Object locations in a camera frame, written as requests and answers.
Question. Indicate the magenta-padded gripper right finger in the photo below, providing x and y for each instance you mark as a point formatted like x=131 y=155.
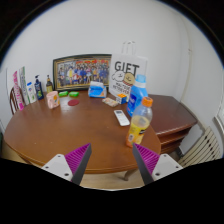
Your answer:
x=146 y=159

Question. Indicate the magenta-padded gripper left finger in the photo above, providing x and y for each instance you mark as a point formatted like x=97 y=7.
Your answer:
x=77 y=159

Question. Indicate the orange-capped juice bottle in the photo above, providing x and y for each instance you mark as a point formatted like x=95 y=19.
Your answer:
x=138 y=126

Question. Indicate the white remote control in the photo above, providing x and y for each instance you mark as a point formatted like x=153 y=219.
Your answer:
x=121 y=117

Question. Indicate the dark wooden side cabinet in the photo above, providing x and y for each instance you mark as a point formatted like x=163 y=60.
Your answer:
x=171 y=115

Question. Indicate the white radiator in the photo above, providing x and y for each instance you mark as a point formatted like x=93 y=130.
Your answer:
x=201 y=150

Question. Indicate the flat round red coaster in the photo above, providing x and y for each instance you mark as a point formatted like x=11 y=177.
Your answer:
x=73 y=102

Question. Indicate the blue detergent bottle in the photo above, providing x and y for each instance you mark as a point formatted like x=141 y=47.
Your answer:
x=135 y=96

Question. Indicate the pink mug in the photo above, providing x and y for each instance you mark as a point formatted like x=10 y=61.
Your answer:
x=52 y=100

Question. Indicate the small orange and white box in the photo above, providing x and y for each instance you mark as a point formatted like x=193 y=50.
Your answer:
x=121 y=98

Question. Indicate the flat snack packet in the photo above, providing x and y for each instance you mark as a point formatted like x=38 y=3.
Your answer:
x=110 y=102

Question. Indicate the blue tissue pack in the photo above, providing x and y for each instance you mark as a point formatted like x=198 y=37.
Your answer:
x=97 y=90

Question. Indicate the dark bottle with yellow label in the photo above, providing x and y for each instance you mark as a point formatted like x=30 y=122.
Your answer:
x=49 y=87

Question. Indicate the white shampoo bottle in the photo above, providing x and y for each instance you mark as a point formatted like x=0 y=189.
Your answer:
x=31 y=94

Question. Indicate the wooden chair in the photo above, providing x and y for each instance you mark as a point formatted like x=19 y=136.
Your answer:
x=13 y=101

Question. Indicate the framed group photo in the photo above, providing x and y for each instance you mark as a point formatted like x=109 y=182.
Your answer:
x=81 y=71

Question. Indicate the white paper gift bag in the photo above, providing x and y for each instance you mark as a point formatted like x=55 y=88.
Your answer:
x=125 y=73

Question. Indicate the tall pink box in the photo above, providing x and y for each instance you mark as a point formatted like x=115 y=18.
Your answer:
x=18 y=91

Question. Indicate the tall white printed box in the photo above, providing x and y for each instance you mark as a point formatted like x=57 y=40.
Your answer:
x=24 y=85

